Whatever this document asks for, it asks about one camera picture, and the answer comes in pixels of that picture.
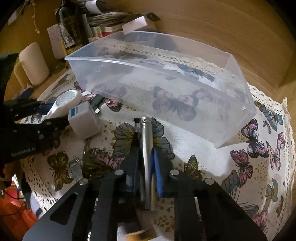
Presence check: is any white handheld massager device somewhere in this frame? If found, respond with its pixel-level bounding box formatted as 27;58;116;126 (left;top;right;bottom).
45;90;83;120

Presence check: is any white cube charger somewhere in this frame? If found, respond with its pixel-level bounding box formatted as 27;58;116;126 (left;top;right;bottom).
68;101;100;140

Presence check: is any silver metal pen tube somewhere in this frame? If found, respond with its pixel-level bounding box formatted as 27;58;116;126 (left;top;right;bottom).
140;117;155;210

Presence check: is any black usb adapter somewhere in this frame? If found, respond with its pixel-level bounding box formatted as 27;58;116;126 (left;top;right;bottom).
89;94;104;114

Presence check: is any person left hand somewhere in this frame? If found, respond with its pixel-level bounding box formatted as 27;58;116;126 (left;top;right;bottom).
0;161;17;188

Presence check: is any beige ceramic mug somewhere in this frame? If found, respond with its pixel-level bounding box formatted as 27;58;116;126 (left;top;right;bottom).
14;42;50;89

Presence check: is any butterfly print lace tablecloth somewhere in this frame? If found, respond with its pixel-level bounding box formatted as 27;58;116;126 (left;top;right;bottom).
21;41;293;241

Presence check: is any dark wine bottle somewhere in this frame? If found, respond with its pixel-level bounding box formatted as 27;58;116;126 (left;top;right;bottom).
56;1;89;55

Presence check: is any clear plastic storage box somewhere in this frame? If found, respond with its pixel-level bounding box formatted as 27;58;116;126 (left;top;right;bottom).
66;31;256;147

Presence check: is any stack of books papers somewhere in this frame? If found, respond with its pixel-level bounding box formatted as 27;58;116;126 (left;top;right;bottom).
77;1;141;40

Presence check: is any white pink paper box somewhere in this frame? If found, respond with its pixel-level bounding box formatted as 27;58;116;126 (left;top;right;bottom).
122;16;157;35

